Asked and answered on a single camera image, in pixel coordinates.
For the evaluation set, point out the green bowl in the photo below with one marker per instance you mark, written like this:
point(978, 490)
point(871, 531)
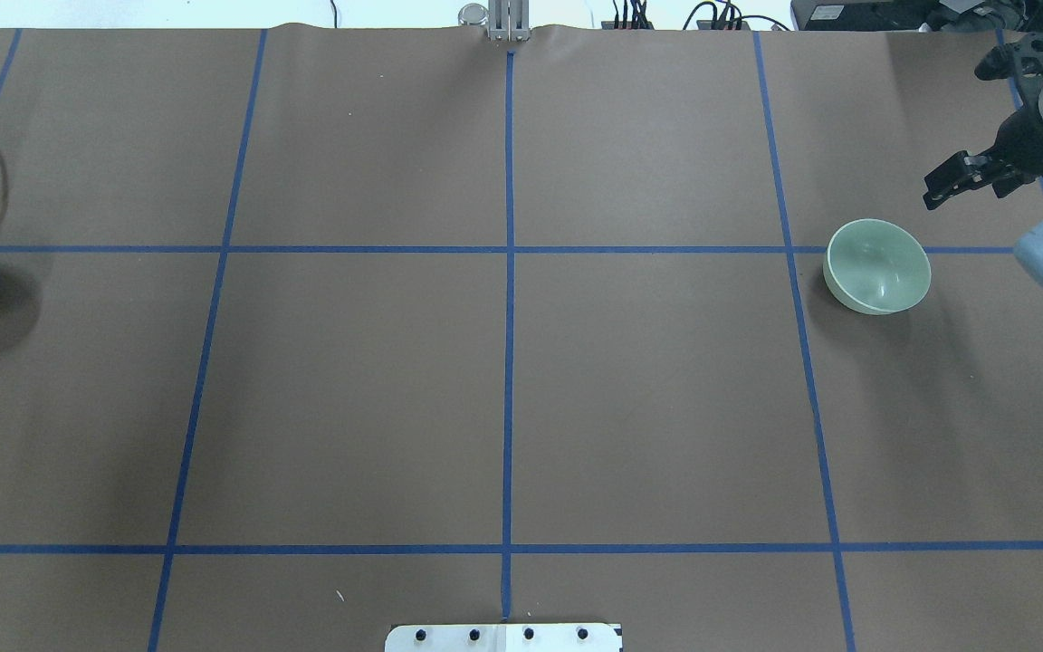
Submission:
point(874, 267)

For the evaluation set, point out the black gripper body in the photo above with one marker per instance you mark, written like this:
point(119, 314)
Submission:
point(1026, 139)

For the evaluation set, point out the white camera mast pedestal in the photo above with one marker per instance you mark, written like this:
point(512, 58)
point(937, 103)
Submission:
point(507, 637)

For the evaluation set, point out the orange black adapter box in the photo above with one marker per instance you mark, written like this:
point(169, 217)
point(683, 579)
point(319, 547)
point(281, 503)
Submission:
point(629, 15)

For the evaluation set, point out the aluminium frame post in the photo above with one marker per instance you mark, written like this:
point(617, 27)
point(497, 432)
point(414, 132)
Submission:
point(508, 20)

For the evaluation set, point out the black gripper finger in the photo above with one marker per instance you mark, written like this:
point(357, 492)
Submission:
point(958, 173)

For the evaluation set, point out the small metal tape roll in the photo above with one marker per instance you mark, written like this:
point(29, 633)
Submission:
point(473, 14)

